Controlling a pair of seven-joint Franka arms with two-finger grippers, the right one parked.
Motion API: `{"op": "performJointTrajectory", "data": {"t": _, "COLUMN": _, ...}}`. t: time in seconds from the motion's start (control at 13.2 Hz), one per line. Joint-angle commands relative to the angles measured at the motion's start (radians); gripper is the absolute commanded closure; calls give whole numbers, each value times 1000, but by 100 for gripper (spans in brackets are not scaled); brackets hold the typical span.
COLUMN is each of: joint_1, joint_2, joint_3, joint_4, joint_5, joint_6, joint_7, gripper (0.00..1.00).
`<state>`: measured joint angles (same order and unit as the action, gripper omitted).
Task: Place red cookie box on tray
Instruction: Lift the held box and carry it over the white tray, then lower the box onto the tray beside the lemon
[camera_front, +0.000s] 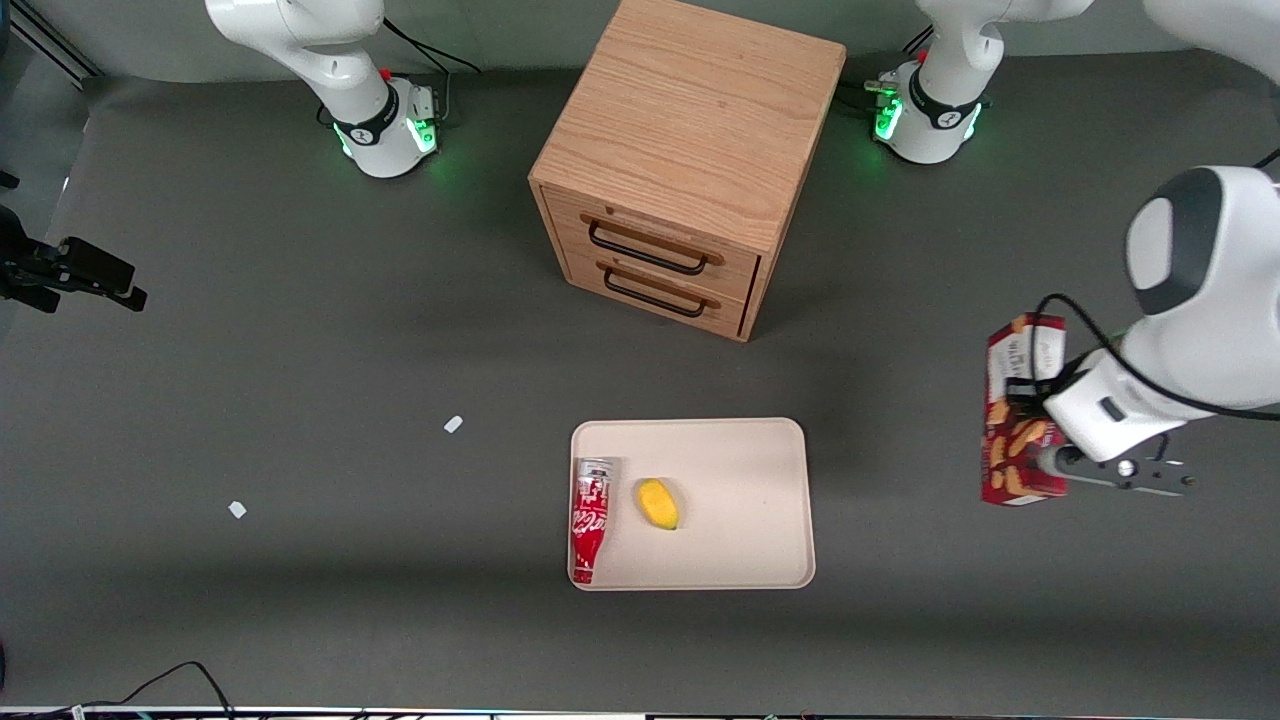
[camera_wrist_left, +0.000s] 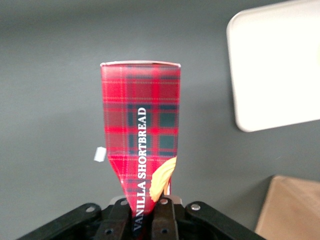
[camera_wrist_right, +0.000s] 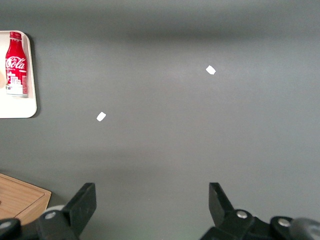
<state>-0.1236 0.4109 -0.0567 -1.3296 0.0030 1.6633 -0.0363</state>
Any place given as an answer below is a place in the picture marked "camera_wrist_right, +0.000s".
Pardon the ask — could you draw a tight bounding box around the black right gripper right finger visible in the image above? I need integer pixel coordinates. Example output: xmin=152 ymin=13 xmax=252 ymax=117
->
xmin=199 ymin=182 xmax=276 ymax=240

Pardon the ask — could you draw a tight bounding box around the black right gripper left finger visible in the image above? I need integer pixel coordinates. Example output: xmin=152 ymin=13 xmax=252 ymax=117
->
xmin=36 ymin=182 xmax=97 ymax=240

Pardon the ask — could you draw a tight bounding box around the beige plastic tray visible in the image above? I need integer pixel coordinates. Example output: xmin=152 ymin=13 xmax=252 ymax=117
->
xmin=0 ymin=30 xmax=38 ymax=119

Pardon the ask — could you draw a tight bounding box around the wooden drawer cabinet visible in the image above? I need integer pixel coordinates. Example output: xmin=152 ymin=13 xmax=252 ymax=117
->
xmin=0 ymin=172 xmax=53 ymax=226

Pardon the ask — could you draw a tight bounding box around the red cola bottle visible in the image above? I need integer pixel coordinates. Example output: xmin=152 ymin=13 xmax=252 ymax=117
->
xmin=5 ymin=31 xmax=29 ymax=99

